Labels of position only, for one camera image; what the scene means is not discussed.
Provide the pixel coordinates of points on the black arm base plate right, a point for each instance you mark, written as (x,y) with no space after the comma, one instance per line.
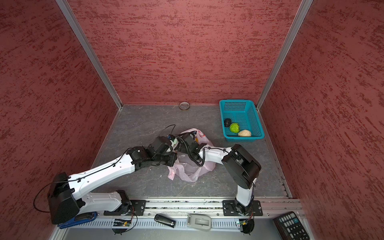
(235,208)

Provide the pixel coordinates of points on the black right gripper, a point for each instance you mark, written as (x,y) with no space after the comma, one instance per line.
(181,147)

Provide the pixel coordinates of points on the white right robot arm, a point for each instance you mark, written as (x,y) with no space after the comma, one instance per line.
(239,163)

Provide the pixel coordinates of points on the circuit board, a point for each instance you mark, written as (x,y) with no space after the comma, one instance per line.
(246,226)
(122,223)

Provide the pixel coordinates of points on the teal plastic basket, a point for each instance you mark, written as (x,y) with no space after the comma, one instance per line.
(245,114)

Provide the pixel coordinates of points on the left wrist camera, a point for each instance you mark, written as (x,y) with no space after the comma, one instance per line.
(161,146)

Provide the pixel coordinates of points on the grey plastic handle device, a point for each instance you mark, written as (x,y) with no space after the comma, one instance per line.
(199,222)

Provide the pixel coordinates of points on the black remote stick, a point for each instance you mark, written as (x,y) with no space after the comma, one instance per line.
(165,221)

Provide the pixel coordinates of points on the beige brown fruit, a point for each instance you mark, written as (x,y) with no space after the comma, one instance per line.
(244,133)

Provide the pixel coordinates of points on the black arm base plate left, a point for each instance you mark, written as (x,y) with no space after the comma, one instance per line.
(136,207)

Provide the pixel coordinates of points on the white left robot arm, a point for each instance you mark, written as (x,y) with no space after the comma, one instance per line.
(73,195)

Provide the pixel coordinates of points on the left circuit board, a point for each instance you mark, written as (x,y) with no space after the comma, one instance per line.
(122,223)

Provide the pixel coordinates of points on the aluminium front rail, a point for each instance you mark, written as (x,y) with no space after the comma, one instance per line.
(180,207)

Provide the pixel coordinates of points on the pink plastic bag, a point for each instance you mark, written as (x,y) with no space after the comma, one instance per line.
(187,170)

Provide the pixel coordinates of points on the blue utility tool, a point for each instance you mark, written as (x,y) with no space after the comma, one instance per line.
(79,219)

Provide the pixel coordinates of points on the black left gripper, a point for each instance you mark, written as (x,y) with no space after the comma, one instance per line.
(173,157)

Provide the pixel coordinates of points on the aluminium corner post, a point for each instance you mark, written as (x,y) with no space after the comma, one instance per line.
(78,31)
(290,37)

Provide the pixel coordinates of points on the aluminium corner post right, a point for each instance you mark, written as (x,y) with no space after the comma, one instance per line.
(290,37)

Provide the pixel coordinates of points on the aluminium corner post left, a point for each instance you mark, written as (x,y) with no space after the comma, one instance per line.
(78,31)

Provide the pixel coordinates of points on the dark avocado fruit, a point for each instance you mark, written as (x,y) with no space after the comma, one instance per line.
(227,122)

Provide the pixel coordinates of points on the right circuit board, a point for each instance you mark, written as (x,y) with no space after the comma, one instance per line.
(246,226)

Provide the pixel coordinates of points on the black calculator keypad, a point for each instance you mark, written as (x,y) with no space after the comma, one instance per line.
(289,227)

